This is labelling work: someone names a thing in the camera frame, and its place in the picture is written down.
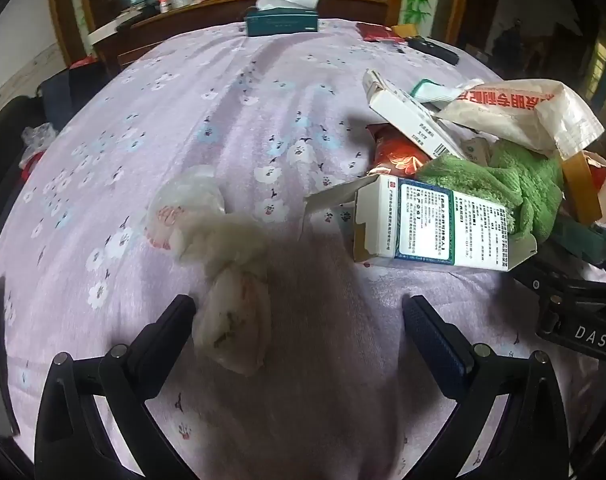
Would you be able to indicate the black remote control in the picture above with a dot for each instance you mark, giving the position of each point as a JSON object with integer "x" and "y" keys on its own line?
{"x": 433, "y": 50}

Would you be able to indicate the white plastic bag red print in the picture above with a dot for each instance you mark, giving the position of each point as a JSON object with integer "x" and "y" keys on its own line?
{"x": 523, "y": 110}

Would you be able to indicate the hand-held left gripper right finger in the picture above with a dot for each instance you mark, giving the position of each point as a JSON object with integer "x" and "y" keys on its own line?
{"x": 433, "y": 340}

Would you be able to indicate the red snack packet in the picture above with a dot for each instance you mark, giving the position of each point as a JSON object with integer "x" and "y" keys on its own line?
{"x": 398, "y": 155}

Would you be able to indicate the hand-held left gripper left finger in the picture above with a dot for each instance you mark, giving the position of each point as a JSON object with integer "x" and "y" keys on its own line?
{"x": 175, "y": 320}

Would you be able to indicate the wooden sideboard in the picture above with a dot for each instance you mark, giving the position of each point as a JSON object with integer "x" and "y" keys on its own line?
{"x": 183, "y": 20}

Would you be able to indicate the dark green packet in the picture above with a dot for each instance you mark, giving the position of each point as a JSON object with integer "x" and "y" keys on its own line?
{"x": 583, "y": 240}

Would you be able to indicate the crumpled white plastic bag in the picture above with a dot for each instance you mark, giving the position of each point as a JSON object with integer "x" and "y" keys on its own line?
{"x": 218, "y": 260}

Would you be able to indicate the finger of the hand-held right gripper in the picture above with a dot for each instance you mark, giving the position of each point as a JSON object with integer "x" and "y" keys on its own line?
{"x": 573, "y": 280}

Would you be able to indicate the small yellow box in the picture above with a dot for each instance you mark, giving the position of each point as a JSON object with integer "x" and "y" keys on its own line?
{"x": 407, "y": 30}

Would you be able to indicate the purple floral tablecloth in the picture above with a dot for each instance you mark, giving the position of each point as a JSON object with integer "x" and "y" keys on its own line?
{"x": 183, "y": 110}

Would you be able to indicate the white glove with green cuff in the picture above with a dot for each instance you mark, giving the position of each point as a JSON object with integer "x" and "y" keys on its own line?
{"x": 443, "y": 92}

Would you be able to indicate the white medicine box with barcode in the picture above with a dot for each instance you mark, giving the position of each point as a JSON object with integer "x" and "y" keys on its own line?
{"x": 408, "y": 110}

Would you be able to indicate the flat red packet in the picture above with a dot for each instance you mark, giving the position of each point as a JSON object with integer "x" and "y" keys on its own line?
{"x": 378, "y": 32}

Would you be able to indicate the clear plastic bag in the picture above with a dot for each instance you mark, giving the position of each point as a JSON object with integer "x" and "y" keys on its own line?
{"x": 38, "y": 137}

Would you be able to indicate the brown tape roll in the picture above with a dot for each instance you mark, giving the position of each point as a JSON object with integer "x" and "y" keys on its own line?
{"x": 580, "y": 185}

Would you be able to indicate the green towel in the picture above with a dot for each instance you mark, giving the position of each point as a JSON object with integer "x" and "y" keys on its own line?
{"x": 483, "y": 180}

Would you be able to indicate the teal tissue box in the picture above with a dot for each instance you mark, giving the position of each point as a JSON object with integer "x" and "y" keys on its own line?
{"x": 281, "y": 20}

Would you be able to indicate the blue and white medicine box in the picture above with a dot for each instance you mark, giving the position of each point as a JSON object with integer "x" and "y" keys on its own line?
{"x": 433, "y": 230}

